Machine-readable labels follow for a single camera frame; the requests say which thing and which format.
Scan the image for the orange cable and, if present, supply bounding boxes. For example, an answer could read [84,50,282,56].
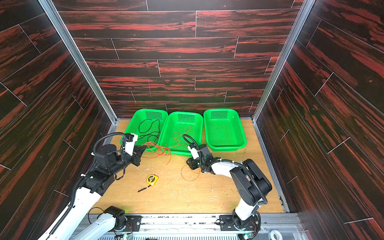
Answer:
[180,164,201,182]
[173,125,193,149]

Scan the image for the red cable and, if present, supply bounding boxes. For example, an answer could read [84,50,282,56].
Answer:
[140,141,172,166]

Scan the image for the black cable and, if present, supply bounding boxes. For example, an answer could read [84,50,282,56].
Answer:
[137,118,161,145]

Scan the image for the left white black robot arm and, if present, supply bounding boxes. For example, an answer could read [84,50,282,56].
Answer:
[40,132,147,240]

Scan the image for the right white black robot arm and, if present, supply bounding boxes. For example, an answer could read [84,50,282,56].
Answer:
[183,134,273,230]

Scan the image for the left green plastic basket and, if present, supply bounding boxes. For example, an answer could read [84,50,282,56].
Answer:
[125,109,168,154]

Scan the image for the green plastic basket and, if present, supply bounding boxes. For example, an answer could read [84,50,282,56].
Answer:
[159,112,203,157]
[203,109,247,152]
[125,109,168,154]

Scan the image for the yellow tape measure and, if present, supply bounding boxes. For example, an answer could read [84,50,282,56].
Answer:
[138,175,159,193]

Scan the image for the middle green plastic basket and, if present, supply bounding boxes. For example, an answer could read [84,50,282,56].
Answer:
[159,112,203,157]

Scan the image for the right green plastic basket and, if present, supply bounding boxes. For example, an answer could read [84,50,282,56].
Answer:
[203,109,247,152]

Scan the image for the white tape roll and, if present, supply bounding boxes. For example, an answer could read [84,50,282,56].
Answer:
[268,230,283,240]

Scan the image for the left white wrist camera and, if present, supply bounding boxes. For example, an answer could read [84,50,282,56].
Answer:
[124,133,138,156]

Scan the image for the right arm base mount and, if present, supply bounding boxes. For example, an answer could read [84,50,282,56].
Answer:
[215,215,260,231]

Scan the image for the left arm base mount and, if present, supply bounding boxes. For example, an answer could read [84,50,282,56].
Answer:
[109,215,142,233]

